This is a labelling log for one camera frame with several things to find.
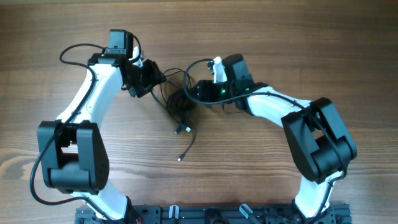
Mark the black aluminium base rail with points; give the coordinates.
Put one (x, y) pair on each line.
(273, 213)

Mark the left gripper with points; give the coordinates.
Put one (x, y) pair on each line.
(155, 76)

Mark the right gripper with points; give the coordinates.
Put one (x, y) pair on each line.
(208, 91)

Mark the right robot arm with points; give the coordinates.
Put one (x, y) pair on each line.
(319, 142)

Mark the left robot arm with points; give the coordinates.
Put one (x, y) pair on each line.
(72, 154)

